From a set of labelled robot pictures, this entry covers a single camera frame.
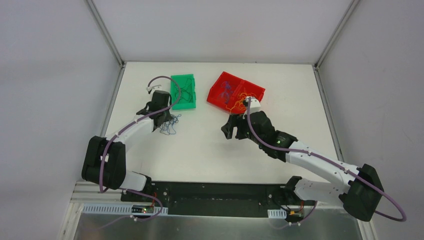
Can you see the green plastic bin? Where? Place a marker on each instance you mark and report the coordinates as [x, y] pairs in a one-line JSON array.
[[187, 92]]

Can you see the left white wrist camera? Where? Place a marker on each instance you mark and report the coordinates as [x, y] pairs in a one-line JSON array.
[[151, 88]]

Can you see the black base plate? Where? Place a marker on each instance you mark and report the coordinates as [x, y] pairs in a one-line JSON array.
[[223, 199]]

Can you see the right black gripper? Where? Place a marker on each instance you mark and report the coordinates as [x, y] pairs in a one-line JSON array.
[[238, 124]]

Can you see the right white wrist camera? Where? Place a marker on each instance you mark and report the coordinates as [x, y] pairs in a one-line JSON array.
[[251, 104]]

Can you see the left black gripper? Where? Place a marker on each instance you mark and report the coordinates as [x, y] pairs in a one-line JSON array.
[[162, 117]]

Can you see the aluminium frame rail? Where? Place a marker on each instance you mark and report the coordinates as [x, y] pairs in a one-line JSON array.
[[88, 192]]

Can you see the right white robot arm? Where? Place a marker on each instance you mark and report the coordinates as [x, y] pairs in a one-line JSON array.
[[346, 185]]

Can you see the red plastic double bin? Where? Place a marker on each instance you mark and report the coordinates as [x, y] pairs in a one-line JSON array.
[[229, 91]]

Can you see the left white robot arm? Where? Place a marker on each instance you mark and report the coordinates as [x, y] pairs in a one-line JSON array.
[[105, 161]]

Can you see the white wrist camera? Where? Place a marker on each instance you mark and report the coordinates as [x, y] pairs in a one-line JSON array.
[[151, 88], [251, 104]]

